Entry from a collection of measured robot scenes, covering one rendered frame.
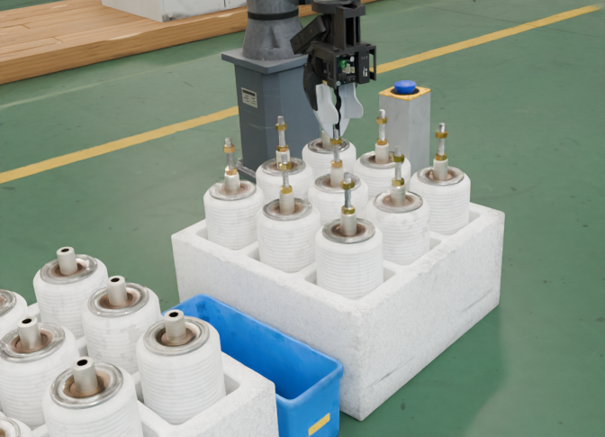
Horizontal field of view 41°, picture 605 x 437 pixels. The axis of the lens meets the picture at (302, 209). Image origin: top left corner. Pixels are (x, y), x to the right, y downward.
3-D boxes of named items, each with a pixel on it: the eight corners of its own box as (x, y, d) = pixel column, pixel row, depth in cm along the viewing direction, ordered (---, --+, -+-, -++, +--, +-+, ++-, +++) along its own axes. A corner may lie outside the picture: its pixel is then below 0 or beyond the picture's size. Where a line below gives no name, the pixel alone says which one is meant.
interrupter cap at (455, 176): (446, 191, 124) (446, 187, 124) (407, 180, 129) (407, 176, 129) (473, 176, 129) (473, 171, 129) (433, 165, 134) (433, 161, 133)
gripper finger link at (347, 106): (354, 145, 121) (350, 86, 117) (334, 133, 126) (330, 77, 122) (371, 140, 122) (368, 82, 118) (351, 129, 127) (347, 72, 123)
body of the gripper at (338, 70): (332, 94, 114) (329, 8, 109) (304, 80, 121) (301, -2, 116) (378, 85, 117) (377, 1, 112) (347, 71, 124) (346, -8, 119)
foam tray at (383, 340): (182, 327, 138) (169, 234, 131) (329, 241, 164) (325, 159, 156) (361, 423, 114) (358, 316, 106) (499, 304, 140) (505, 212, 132)
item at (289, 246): (329, 298, 131) (326, 198, 123) (315, 332, 123) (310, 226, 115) (274, 293, 134) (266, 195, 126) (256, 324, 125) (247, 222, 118)
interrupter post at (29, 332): (17, 346, 92) (12, 322, 91) (36, 336, 94) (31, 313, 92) (28, 354, 91) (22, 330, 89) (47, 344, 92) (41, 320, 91)
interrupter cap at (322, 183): (305, 182, 130) (305, 178, 130) (346, 172, 133) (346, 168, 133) (328, 199, 124) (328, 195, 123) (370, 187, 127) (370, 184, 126)
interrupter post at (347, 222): (338, 236, 112) (338, 215, 111) (341, 229, 115) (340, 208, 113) (356, 237, 112) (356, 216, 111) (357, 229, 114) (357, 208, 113)
